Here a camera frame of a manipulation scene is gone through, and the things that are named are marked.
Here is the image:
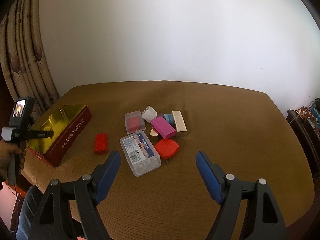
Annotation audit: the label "dark wooden side cabinet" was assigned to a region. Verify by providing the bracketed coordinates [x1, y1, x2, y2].
[286, 109, 319, 183]

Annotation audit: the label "red gold toffee tin box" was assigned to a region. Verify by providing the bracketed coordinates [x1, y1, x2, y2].
[27, 105, 92, 167]

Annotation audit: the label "patterned pouch on cabinet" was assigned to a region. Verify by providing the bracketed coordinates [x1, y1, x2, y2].
[296, 106, 319, 129]

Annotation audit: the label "small clear box red contents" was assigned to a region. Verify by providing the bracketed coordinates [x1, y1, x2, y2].
[124, 111, 146, 134]

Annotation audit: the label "red rectangular box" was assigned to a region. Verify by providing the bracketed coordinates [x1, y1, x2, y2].
[94, 133, 107, 155]

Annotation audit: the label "magenta rectangular box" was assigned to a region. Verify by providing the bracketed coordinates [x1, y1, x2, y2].
[151, 116, 176, 139]

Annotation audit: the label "white chevron cube box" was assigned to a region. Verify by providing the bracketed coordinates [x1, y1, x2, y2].
[142, 106, 157, 123]

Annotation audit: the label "person's leg in jeans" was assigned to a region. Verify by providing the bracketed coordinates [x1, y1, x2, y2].
[16, 185, 43, 240]

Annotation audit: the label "clear plastic box with label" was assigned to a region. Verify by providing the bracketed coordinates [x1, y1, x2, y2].
[120, 130, 162, 177]

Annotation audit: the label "small gold box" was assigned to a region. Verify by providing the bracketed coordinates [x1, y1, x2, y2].
[150, 127, 158, 137]

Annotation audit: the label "long champagne gold box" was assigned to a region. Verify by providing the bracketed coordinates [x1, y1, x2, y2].
[171, 111, 188, 137]

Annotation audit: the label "red tape measure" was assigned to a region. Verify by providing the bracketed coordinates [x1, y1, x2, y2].
[155, 139, 180, 162]

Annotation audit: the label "person's left hand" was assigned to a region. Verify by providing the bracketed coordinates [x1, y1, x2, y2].
[0, 140, 26, 181]

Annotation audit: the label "beige patterned curtain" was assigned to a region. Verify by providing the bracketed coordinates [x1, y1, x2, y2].
[1, 0, 59, 119]

